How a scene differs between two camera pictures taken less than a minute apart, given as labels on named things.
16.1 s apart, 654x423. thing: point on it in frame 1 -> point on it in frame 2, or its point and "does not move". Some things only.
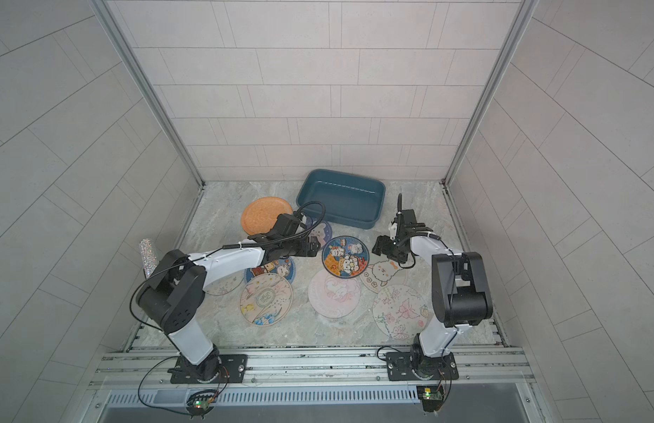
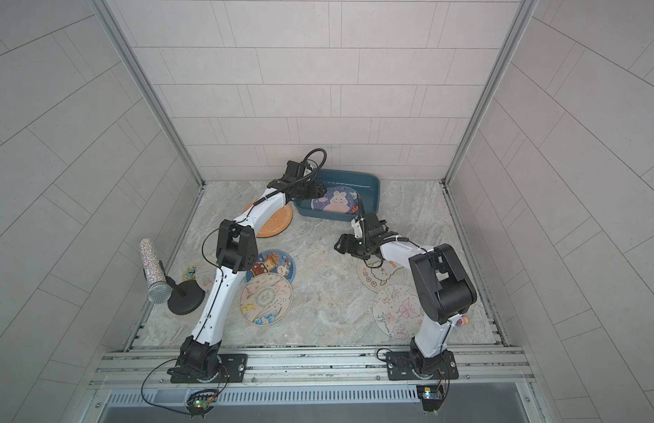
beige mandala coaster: [266, 300] does not move
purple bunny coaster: [323, 232] -> [337, 199]
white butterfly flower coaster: [401, 312] does not move
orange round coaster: [261, 214] does not move
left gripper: [306, 251] -> [315, 189]
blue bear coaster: [283, 265] does not move
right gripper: [384, 245] -> [352, 246]
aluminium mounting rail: [478, 367] does not move
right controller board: [431, 397] does not move
